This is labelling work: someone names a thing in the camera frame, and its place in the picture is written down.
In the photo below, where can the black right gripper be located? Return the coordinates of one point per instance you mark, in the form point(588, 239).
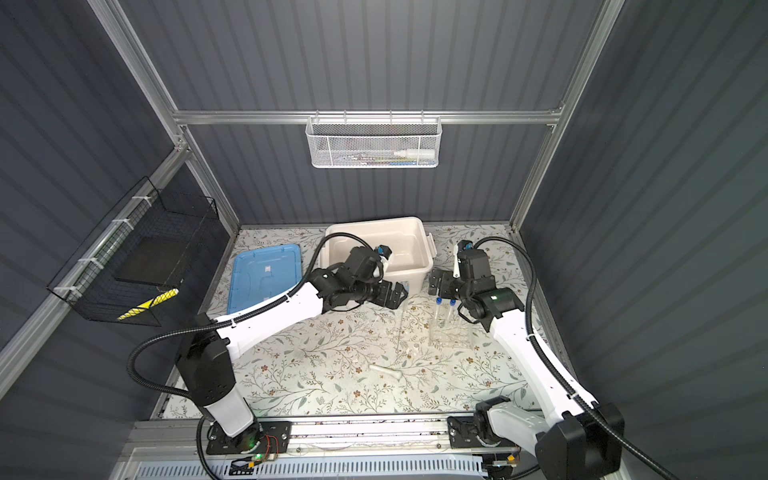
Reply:
point(447, 277)

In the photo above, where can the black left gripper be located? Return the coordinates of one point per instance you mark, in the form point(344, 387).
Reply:
point(396, 298)

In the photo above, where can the white plastic storage bin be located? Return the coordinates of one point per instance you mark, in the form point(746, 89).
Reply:
point(413, 249)

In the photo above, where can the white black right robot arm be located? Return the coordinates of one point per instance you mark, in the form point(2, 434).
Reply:
point(570, 438)

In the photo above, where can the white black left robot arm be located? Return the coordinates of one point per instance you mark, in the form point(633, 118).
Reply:
point(206, 362)

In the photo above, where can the clear plastic test tube rack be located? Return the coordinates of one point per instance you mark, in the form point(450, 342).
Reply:
point(445, 330)

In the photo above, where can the blue plastic bin lid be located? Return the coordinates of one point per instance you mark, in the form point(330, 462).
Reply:
point(261, 274)

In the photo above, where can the white tube in basket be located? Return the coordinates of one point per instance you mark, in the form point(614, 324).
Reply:
point(419, 155)

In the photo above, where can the yellow black striped tape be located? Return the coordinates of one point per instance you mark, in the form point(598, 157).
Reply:
point(159, 299)

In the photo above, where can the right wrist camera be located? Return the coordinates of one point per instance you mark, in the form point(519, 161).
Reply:
point(464, 245)

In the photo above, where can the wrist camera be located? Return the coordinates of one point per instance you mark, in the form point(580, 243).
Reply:
point(383, 253)
point(464, 245)

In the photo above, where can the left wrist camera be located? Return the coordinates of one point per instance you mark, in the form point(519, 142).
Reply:
point(383, 253)

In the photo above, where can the white wire mesh basket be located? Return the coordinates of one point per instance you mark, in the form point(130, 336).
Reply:
point(368, 145)

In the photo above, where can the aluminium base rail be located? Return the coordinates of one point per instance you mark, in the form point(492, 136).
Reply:
point(380, 446)

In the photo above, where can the black wire wall basket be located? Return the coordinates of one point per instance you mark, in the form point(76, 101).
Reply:
point(165, 239)

